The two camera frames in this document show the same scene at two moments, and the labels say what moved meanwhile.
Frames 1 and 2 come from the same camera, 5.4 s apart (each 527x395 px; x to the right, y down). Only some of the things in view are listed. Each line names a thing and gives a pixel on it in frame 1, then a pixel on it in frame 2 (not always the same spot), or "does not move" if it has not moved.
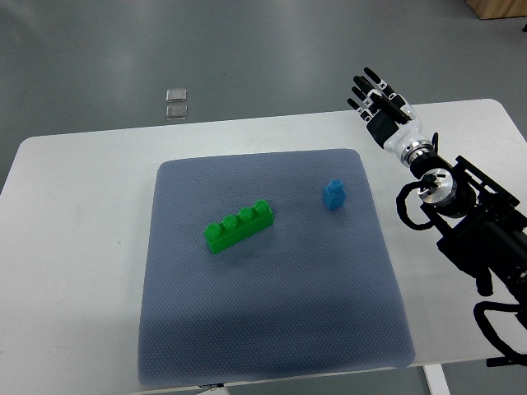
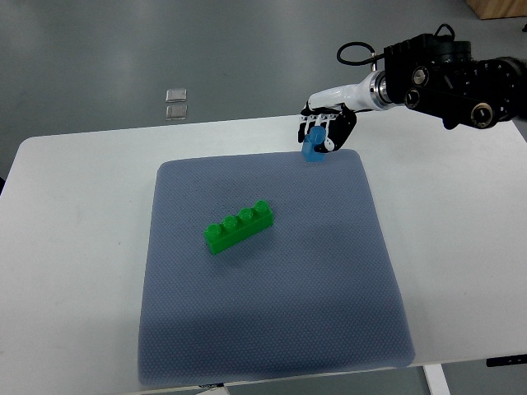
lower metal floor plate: [176, 112] does not move
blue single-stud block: [334, 194] → [316, 137]
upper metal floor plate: [176, 95] does not move
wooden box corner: [489, 9] does not move
